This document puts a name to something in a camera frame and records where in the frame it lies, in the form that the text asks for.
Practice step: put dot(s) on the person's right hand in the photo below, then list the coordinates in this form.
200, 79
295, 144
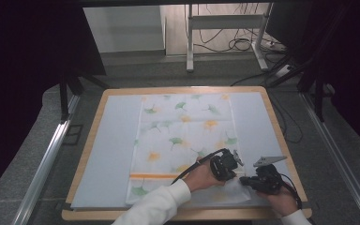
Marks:
279, 201

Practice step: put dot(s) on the white cabinet panel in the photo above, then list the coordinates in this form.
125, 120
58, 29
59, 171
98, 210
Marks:
123, 28

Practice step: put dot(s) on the black metal stand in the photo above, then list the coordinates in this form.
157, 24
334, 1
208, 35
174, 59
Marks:
318, 93
64, 97

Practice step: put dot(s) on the white power strip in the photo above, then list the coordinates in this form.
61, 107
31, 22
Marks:
283, 71

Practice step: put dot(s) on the pale blue table mat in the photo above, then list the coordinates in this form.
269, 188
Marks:
112, 150

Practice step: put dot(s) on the person's left hand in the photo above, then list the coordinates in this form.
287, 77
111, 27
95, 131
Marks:
200, 178

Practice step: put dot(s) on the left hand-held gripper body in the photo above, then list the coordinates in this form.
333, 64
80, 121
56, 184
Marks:
223, 164

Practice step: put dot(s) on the white leaf print cloth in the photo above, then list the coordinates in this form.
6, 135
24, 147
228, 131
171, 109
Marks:
175, 140

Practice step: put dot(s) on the white metal desk frame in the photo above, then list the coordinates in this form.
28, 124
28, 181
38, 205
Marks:
225, 22

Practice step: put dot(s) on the dark curtain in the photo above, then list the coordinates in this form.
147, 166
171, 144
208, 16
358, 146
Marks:
18, 78
359, 62

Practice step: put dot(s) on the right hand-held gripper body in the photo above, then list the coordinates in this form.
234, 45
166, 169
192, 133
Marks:
267, 176

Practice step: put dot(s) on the aluminium rail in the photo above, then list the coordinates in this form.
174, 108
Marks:
43, 168
337, 156

